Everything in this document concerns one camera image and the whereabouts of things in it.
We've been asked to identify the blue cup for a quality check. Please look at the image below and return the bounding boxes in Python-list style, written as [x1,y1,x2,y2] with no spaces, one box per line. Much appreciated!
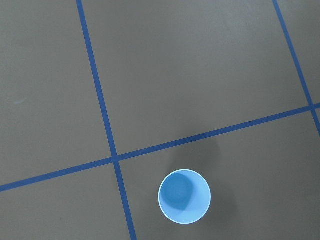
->
[158,169,212,225]

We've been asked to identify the brown paper table cover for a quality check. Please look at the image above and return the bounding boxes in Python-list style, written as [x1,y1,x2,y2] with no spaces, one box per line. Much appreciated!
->
[0,0,320,240]

